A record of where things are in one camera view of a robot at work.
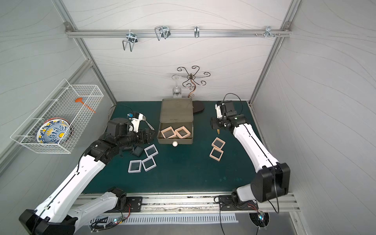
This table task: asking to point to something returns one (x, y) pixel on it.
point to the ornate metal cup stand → (192, 77)
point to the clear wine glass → (176, 91)
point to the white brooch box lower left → (135, 166)
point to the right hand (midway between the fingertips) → (215, 120)
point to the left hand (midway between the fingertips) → (151, 132)
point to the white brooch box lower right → (149, 164)
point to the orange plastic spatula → (80, 100)
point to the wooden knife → (218, 131)
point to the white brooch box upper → (151, 151)
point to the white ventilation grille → (146, 220)
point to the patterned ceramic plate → (55, 130)
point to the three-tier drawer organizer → (176, 122)
